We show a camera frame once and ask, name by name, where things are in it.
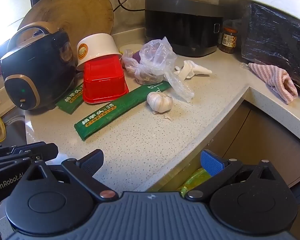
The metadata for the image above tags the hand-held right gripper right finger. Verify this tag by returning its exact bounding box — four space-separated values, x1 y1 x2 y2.
185 149 278 202

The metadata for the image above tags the small dark rice cooker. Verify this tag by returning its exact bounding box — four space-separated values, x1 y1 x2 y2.
0 21 78 111

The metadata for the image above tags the short green packet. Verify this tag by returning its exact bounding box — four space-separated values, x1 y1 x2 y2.
55 82 87 115

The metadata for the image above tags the long green packet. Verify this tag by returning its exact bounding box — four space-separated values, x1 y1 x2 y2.
74 81 172 142

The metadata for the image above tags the sauce jar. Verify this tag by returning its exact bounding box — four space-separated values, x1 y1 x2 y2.
219 26 238 54

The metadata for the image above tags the round wooden cutting board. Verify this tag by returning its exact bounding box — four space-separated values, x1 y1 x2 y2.
17 0 115 63

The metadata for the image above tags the crumpled white tissue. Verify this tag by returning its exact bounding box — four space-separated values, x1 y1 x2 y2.
174 60 212 80

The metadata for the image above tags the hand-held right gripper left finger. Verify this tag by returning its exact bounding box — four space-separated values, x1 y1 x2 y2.
21 149 118 202

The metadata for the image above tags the red plastic container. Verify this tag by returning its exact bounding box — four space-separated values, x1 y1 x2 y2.
82 55 129 104

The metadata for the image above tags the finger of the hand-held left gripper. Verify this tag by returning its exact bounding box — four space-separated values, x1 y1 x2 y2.
0 156 34 173
0 142 59 161

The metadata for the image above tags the garlic bulb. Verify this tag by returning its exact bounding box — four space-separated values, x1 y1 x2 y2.
147 91 174 113

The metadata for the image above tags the clear plastic bag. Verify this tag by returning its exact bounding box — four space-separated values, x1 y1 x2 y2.
121 37 195 103

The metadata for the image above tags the black plastic bag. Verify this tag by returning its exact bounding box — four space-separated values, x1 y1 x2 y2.
241 3 300 98

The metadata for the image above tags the large black rice cooker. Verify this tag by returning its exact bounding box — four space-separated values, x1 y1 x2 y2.
144 0 224 57

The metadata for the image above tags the steel kitchen sink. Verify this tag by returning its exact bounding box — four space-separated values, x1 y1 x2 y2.
0 115 28 147

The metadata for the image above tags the pink striped cloth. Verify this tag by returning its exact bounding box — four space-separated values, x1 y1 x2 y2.
248 62 298 104

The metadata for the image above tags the green trash bin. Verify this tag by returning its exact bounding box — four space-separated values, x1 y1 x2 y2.
177 167 213 198

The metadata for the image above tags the white paper bowl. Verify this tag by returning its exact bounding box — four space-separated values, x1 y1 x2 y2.
76 33 122 71

